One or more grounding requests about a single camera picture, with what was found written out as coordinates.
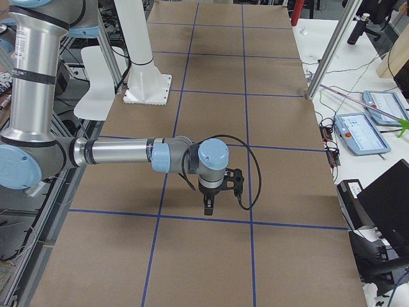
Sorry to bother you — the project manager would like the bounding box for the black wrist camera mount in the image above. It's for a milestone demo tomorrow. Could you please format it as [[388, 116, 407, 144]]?
[[222, 168, 244, 198]]

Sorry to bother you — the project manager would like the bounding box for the black white box device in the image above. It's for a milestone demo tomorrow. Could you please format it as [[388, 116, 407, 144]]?
[[336, 179, 374, 230]]

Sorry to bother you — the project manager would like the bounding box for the black laptop computer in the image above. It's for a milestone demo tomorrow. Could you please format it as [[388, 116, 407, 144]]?
[[357, 159, 408, 256]]

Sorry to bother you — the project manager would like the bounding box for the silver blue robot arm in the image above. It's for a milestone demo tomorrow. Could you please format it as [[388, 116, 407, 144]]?
[[1, 1, 229, 216]]

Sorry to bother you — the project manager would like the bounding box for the blue teach pendant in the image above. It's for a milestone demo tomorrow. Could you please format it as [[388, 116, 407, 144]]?
[[334, 113, 391, 156], [362, 91, 408, 127]]

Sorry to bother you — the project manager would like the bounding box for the far blue teach pendant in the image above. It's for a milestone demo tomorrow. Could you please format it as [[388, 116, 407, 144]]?
[[362, 91, 408, 127]]

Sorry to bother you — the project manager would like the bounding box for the black cylinder bottle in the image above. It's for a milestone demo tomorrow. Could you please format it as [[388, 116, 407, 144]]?
[[347, 13, 370, 45]]

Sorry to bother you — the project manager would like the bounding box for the green handled reacher stick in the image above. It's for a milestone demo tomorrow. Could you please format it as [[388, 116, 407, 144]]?
[[320, 84, 408, 138]]

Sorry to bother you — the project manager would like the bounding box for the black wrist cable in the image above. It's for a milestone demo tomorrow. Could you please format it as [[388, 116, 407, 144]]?
[[178, 134, 263, 211]]

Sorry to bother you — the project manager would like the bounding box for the near blue teach pendant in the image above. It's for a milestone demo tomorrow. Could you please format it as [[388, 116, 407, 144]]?
[[334, 113, 391, 156]]

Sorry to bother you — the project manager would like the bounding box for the red fire extinguisher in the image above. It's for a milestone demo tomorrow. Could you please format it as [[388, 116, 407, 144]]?
[[291, 0, 305, 26]]

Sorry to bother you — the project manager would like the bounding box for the aluminium frame post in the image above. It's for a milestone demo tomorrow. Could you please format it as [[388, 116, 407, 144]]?
[[305, 0, 362, 100]]

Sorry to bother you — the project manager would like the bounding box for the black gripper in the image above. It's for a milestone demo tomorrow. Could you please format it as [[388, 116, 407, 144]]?
[[199, 184, 223, 216]]

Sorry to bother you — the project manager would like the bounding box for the white plastic chair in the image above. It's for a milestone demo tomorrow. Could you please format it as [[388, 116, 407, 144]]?
[[74, 45, 123, 121]]

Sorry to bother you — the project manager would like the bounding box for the white camera pedestal column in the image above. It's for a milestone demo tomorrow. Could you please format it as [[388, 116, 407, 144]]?
[[114, 0, 172, 106]]

